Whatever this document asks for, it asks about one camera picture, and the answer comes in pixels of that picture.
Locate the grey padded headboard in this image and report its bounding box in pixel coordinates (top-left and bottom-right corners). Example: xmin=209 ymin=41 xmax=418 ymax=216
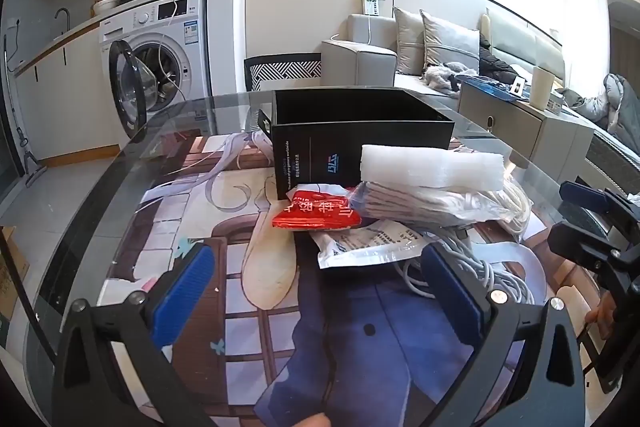
xmin=484 ymin=7 xmax=568 ymax=88

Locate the black cardboard box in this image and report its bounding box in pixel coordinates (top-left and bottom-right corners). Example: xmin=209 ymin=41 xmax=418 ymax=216
xmin=257 ymin=89 xmax=456 ymax=202

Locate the printed table mat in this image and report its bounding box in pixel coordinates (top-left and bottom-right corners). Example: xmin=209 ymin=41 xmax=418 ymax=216
xmin=95 ymin=132 xmax=601 ymax=427

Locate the blue packet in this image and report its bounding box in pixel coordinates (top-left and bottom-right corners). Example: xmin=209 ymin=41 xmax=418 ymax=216
xmin=460 ymin=74 xmax=531 ymax=100

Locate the beige pillow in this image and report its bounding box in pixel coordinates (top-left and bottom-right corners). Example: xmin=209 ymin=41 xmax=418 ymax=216
xmin=392 ymin=7 xmax=427 ymax=78

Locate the grey furry toy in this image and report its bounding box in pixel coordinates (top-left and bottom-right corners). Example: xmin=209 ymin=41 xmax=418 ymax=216
xmin=422 ymin=61 xmax=481 ymax=96

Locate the white charger cable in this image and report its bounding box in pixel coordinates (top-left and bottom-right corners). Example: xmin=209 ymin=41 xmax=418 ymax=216
xmin=330 ymin=13 xmax=375 ymax=44

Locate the white washing machine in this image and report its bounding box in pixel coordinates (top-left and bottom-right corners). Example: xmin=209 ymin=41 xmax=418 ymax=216
xmin=98 ymin=0 xmax=211 ymax=142

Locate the clear bag of striped rope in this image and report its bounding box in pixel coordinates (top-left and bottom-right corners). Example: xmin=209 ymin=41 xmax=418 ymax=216
xmin=350 ymin=179 xmax=532 ymax=235

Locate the white coiled cable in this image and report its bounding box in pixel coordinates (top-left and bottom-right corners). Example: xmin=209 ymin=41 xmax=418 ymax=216
xmin=395 ymin=227 xmax=537 ymax=308

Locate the white foam sheet roll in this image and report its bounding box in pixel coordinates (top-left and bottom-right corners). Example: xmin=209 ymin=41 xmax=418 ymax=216
xmin=360 ymin=144 xmax=506 ymax=192

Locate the person's left hand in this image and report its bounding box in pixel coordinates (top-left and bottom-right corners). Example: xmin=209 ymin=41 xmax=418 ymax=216
xmin=280 ymin=412 xmax=332 ymax=427

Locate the grey side cabinet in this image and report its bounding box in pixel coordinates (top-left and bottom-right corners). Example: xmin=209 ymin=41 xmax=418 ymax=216
xmin=457 ymin=77 xmax=596 ymax=164

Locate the person's right hand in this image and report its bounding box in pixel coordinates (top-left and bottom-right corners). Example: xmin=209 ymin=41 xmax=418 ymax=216
xmin=584 ymin=292 xmax=619 ymax=341

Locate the white kitchen counter cabinet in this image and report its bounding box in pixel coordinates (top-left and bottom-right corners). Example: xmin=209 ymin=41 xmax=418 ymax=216
xmin=10 ymin=14 xmax=132 ymax=168

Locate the grey pillow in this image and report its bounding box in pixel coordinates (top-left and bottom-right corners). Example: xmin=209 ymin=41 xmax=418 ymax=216
xmin=419 ymin=9 xmax=483 ymax=80

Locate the beige sofa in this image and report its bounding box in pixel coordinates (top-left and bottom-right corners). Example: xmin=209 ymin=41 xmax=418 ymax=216
xmin=320 ymin=13 xmax=463 ymax=108

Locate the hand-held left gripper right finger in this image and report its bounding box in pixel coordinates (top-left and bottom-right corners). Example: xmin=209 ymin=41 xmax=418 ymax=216
xmin=420 ymin=242 xmax=588 ymax=427

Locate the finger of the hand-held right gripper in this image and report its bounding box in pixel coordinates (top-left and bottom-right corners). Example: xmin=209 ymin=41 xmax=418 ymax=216
xmin=559 ymin=180 xmax=640 ymax=234
xmin=547 ymin=222 xmax=640 ymax=274

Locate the red packet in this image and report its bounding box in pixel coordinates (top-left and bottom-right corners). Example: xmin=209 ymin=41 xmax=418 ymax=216
xmin=271 ymin=187 xmax=363 ymax=233

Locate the chair with patterned backrest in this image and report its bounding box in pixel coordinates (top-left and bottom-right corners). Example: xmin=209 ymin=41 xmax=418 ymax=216
xmin=243 ymin=53 xmax=323 ymax=95

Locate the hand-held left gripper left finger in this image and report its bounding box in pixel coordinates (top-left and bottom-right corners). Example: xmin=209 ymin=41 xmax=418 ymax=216
xmin=52 ymin=242 xmax=221 ymax=427

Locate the black jacket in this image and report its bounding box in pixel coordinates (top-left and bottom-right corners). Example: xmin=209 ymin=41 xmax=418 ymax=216
xmin=477 ymin=34 xmax=536 ymax=84

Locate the brown cardboard box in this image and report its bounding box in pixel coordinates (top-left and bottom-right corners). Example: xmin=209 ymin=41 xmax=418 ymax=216
xmin=0 ymin=226 xmax=32 ymax=349

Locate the white printed plastic packet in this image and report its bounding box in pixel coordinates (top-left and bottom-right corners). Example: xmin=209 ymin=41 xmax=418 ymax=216
xmin=310 ymin=227 xmax=427 ymax=270

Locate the grey quilted duvet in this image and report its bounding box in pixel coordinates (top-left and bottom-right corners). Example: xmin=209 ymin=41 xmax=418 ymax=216
xmin=564 ymin=72 xmax=640 ymax=144

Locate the mop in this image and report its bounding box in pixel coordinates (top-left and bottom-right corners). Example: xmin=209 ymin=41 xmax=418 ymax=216
xmin=2 ymin=34 xmax=48 ymax=188

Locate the white hanging cable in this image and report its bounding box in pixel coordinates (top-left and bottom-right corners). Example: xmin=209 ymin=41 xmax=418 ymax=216
xmin=147 ymin=0 xmax=192 ymax=104

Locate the white paper roll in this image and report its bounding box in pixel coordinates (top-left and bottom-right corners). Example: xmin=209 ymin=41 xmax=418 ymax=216
xmin=529 ymin=66 xmax=557 ymax=110

